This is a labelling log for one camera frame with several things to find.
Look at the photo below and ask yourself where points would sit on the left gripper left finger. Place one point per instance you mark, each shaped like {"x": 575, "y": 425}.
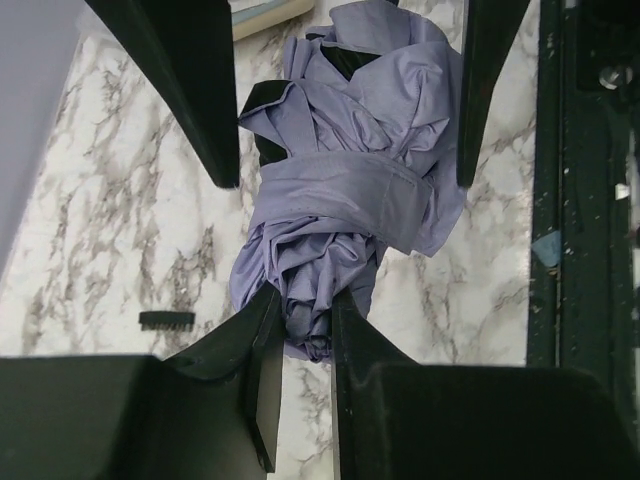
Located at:
{"x": 210, "y": 411}

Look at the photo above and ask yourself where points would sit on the beige umbrella sleeve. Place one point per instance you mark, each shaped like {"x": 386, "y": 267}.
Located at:
{"x": 253, "y": 16}

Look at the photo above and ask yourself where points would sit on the black pin header strip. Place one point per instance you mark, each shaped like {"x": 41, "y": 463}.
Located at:
{"x": 166, "y": 321}

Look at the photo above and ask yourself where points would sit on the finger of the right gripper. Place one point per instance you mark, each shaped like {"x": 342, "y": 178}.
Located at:
{"x": 489, "y": 30}
{"x": 185, "y": 49}

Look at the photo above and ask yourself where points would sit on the lavender umbrella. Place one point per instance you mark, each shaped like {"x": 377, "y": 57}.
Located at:
{"x": 357, "y": 147}

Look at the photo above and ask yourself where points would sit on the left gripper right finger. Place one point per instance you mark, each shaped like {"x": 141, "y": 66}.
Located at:
{"x": 397, "y": 419}

